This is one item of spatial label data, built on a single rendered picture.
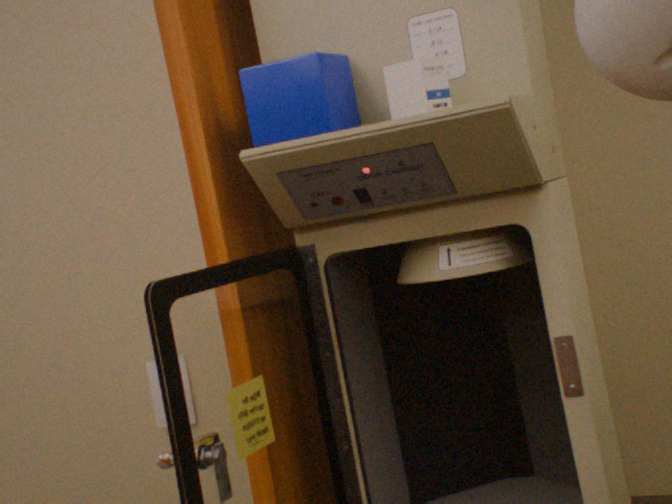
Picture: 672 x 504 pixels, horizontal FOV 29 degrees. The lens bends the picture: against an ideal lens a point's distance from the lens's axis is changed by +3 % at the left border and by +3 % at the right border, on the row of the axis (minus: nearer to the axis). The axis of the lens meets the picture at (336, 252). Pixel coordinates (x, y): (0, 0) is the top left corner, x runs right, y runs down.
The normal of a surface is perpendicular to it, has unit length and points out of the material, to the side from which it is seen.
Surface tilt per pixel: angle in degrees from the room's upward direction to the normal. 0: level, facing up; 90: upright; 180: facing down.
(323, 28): 90
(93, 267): 90
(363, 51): 90
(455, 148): 135
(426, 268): 66
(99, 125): 90
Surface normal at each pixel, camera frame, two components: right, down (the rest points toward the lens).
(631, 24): -0.63, 0.36
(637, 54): -0.56, 0.61
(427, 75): 0.78, -0.11
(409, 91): -0.60, 0.15
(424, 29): -0.36, 0.11
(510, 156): -0.12, 0.78
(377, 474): 0.92, -0.15
